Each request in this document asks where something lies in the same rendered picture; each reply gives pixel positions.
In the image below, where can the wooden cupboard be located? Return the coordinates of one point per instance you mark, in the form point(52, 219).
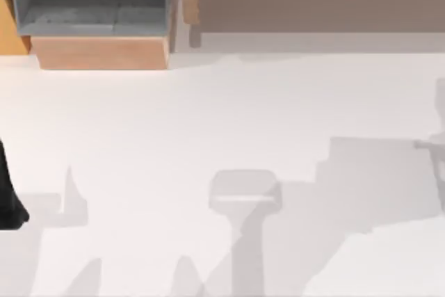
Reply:
point(8, 15)

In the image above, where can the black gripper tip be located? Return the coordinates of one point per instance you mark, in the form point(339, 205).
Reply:
point(8, 203)

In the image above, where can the pale wooden drawer front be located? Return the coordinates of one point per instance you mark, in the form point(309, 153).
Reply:
point(101, 51)

